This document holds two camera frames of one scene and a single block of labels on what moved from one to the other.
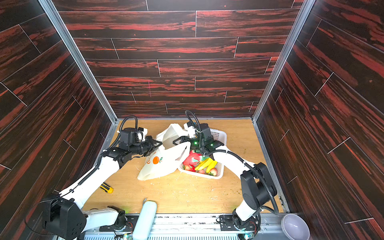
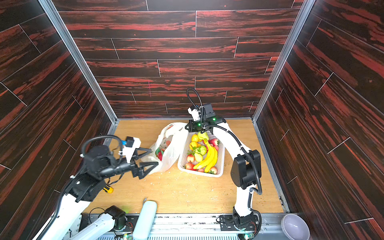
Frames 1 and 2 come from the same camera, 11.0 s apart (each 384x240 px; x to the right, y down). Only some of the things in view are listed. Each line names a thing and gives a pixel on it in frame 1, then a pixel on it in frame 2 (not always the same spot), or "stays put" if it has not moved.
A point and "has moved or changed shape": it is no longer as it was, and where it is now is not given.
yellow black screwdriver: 105,187 stays put
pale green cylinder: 143,227 stays put
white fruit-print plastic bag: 167,157 has moved or changed shape
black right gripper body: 186,140 -> 198,127
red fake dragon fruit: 190,163 -> 159,153
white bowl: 295,227 stays put
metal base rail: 183,227 stays put
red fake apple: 214,171 -> 190,158
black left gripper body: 149,144 -> 132,165
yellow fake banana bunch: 209,164 stays put
